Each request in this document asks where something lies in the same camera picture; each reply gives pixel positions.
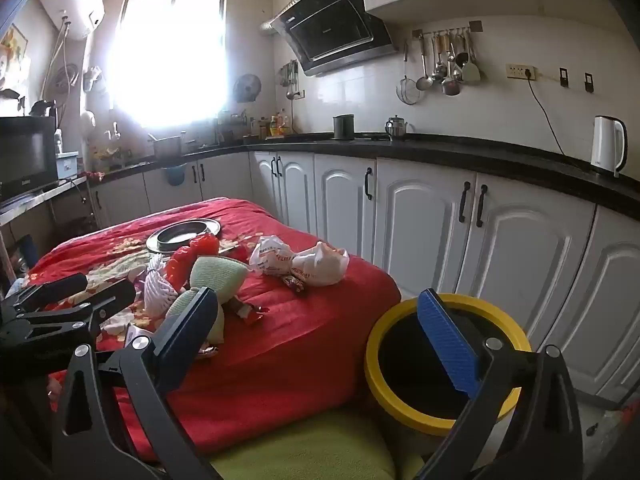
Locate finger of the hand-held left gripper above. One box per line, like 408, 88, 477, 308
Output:
11, 273, 89, 312
15, 279, 137, 333

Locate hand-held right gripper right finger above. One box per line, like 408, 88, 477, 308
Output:
412, 288, 586, 480

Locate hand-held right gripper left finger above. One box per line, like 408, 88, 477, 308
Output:
50, 286, 223, 480

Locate red snack wrapper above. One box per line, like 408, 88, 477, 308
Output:
231, 300, 271, 326

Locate yellow-rimmed black trash bin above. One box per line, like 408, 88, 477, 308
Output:
364, 294, 533, 438

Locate red plastic bag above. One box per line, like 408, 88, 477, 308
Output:
164, 233, 248, 286

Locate white crumpled tissue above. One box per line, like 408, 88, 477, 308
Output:
102, 310, 136, 335

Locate light green foam fruit net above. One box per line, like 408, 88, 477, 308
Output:
189, 255, 252, 306
165, 290, 227, 343

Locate white foam fruit net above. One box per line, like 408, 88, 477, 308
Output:
142, 254, 181, 317

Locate round metal plate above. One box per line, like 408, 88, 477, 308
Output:
146, 220, 222, 253

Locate crumpled white printed wrapper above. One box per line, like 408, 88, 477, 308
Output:
249, 235, 301, 277

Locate red blanket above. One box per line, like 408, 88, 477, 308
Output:
25, 197, 403, 466

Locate light blue box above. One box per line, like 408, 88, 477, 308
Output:
56, 151, 80, 181

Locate white base cabinets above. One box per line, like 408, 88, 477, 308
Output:
87, 150, 640, 406

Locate black microwave oven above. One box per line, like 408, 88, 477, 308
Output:
0, 116, 60, 201

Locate blue hanging bin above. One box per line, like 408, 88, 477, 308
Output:
162, 161, 187, 186

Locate white plastic bag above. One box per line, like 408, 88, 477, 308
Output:
292, 241, 351, 288

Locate green cushion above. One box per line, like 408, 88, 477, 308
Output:
207, 405, 426, 480

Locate metal cooking pot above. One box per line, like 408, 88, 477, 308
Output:
148, 132, 187, 160

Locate clear plastic bag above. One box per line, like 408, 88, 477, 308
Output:
597, 400, 640, 461

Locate black kitchen countertop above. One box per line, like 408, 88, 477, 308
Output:
85, 131, 640, 208

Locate group of condiment bottles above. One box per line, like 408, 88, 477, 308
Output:
250, 109, 293, 138

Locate black canister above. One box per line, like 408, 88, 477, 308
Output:
333, 114, 356, 141

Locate bright window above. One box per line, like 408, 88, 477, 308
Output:
110, 0, 228, 128

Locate white electric kettle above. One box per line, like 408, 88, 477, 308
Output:
590, 115, 628, 177

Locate row of hanging kitchen utensils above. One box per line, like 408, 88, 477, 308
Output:
396, 20, 484, 106

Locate white water heater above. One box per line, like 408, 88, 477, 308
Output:
39, 0, 107, 41

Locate black range hood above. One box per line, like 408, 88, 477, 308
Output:
260, 0, 400, 77

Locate wall picture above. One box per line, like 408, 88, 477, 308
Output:
0, 24, 27, 91

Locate small wall fan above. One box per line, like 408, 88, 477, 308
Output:
234, 74, 262, 103

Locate black power cable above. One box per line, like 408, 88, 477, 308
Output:
525, 76, 568, 157

